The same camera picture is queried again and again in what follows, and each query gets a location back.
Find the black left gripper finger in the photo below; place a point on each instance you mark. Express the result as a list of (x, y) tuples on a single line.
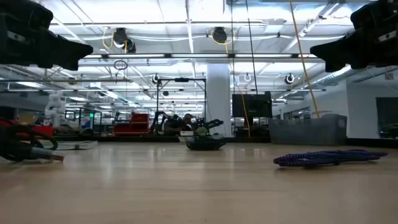
[(62, 63), (68, 48)]

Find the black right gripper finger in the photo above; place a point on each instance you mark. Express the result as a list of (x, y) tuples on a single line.
[(337, 49), (340, 63)]

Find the dark round tray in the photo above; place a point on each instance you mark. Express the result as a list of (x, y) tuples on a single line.
[(205, 143)]

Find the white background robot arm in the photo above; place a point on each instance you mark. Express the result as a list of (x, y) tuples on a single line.
[(55, 107)]

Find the black background robot arm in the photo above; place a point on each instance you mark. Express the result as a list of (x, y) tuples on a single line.
[(161, 121)]

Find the cardboard box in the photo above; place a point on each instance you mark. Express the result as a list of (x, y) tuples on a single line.
[(28, 119)]

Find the red box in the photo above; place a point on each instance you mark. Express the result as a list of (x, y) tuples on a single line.
[(43, 130)]

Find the grey storage bin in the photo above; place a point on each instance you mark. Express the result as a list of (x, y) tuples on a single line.
[(308, 130)]

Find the flat white and green book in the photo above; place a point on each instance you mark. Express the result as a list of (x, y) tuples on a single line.
[(77, 145)]

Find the red tool cart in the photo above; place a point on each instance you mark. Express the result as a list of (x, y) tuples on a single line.
[(135, 124)]

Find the black monitor screen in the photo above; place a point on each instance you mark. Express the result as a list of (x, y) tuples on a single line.
[(252, 105)]

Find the white square pillar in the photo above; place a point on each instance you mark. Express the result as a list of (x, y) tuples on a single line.
[(219, 99)]

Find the long ceiling light bar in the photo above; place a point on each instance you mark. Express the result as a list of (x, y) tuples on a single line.
[(199, 56)]

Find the person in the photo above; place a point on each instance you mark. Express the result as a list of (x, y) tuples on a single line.
[(187, 119)]

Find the black metal frame rig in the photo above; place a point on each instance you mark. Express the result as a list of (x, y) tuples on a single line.
[(181, 80)]

